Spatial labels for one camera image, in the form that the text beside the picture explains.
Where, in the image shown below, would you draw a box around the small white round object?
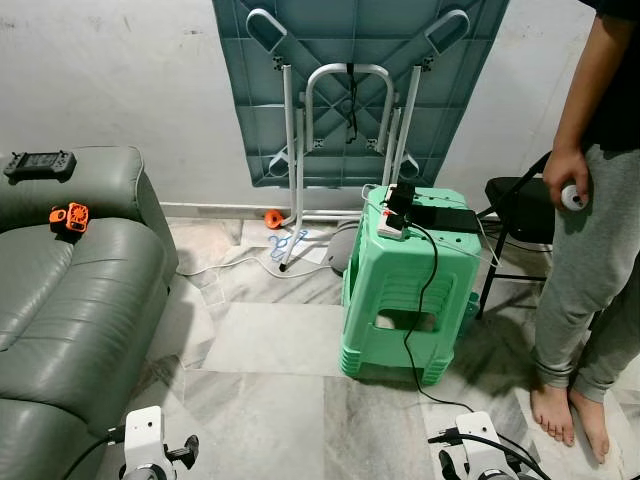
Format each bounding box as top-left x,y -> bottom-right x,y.
562,185 -> 592,214

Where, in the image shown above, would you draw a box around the green leather sofa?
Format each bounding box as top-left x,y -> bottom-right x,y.
0,145 -> 181,480

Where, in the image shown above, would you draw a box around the person's right hand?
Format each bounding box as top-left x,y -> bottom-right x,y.
543,148 -> 593,213

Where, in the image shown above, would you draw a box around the green plastic stool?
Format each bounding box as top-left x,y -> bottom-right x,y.
340,186 -> 484,387

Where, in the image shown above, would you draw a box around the person in grey trousers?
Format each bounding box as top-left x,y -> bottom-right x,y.
529,0 -> 640,467

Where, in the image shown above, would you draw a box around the grey round appliance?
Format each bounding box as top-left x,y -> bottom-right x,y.
329,221 -> 364,277

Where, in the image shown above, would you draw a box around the white power strip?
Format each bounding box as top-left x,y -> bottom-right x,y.
376,186 -> 413,242

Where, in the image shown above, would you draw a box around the flat black box device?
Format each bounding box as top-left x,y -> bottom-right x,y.
405,205 -> 482,237

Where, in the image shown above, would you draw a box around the small orange black fan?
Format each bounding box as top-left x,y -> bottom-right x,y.
50,202 -> 91,238

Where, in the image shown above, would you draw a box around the black folding chair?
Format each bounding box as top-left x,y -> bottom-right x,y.
477,152 -> 557,317

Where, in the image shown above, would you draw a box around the black plug adapter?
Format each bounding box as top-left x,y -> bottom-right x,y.
387,182 -> 417,224

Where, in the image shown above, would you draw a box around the teal folding table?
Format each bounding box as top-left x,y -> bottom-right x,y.
212,0 -> 511,273

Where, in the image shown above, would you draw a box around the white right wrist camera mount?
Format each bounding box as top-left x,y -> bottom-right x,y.
455,410 -> 507,479

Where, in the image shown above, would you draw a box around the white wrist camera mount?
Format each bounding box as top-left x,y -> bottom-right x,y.
455,410 -> 507,479
122,405 -> 167,479

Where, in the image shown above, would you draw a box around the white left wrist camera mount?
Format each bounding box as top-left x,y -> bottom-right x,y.
122,405 -> 167,479

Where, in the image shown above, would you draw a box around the thin white cable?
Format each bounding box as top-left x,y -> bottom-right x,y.
175,244 -> 293,280

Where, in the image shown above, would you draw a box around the long black power cable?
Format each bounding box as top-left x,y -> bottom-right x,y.
401,222 -> 547,471

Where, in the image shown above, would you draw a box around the blue handled scissors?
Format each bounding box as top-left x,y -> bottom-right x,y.
267,231 -> 310,260

